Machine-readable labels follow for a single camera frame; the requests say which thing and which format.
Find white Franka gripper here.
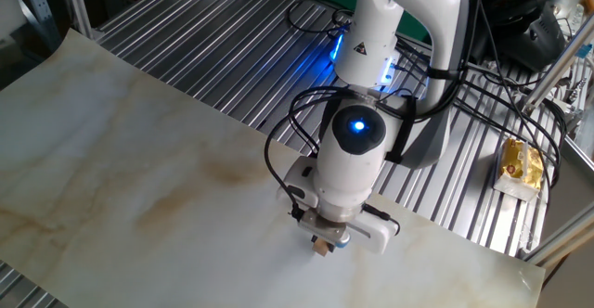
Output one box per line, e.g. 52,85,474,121
277,155,400,256

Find small wooden cube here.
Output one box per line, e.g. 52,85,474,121
312,237,331,258

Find marble pattern table mat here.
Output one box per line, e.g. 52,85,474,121
0,28,547,308

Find yellow snack packet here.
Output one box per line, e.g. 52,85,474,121
492,137,545,203

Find black steering wheel base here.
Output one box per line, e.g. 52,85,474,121
482,1,567,73

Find blue slotted shelf upright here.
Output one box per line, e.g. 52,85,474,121
18,0,62,50

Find grey wrist camera blue caps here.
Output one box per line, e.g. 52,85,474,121
296,210,353,250

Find black cable strapped along arm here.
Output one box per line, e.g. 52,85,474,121
263,0,482,221

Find looped black base cable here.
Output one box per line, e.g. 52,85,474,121
285,0,356,39

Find aluminium profile rail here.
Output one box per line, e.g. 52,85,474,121
519,200,594,268

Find thin black cable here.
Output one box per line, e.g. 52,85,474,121
475,1,554,199

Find aluminium profile post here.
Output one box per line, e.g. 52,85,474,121
59,0,95,41
522,16,594,114

